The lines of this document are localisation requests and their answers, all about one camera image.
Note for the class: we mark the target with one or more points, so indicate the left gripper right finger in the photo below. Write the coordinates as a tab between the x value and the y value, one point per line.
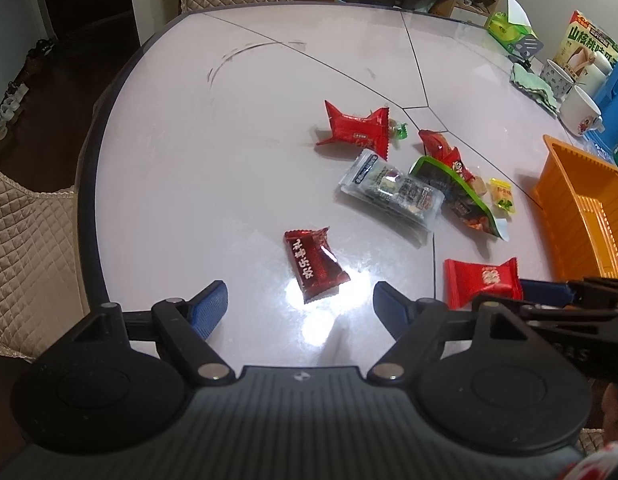
416	326

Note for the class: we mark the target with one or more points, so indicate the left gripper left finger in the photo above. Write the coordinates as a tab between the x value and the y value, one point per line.
181	329

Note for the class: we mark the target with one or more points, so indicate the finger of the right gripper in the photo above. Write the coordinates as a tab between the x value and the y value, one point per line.
554	294

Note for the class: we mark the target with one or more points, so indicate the bright red snack packet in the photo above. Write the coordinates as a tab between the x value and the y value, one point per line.
465	280

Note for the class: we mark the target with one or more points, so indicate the dark red candy packet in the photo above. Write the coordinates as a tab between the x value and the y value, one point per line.
315	265

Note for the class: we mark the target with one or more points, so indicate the small yellow candy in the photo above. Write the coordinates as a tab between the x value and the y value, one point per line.
502	195

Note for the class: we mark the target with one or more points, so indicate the green edged snack bag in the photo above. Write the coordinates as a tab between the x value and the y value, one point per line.
459	197

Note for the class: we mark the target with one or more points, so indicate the silver clear snack bag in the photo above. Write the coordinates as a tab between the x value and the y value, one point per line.
374	181

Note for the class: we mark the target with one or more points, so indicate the red spicy snack packet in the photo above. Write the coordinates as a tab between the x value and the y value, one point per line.
437	146

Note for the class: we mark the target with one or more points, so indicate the large red snack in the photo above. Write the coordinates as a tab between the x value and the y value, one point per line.
370	132

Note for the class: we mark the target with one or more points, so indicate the person right hand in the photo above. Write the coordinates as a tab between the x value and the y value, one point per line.
610	412

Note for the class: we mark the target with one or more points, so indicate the orange plastic tray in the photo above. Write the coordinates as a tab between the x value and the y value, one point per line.
578	196

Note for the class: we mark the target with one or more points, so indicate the quilted beige chair near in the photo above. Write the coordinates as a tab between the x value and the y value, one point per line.
40	293

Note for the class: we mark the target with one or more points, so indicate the white mug red print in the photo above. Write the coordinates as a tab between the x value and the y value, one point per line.
579	113

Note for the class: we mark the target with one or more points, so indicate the green wrapped candy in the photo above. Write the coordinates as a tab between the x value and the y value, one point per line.
397	130

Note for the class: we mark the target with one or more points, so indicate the blue thermos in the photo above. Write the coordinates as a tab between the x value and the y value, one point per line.
607	101

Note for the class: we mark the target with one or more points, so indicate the green cloth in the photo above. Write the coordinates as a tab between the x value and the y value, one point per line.
534	87

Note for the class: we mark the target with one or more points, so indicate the patterned white mug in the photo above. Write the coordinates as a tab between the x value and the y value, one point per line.
558	79

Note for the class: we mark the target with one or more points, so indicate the walnut drink box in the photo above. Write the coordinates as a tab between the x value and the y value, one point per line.
582	41

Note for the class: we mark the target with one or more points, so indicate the green tissue pack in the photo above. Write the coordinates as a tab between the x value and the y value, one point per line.
508	26

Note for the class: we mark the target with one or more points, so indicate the white cabinet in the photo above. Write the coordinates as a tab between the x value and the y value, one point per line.
21	26

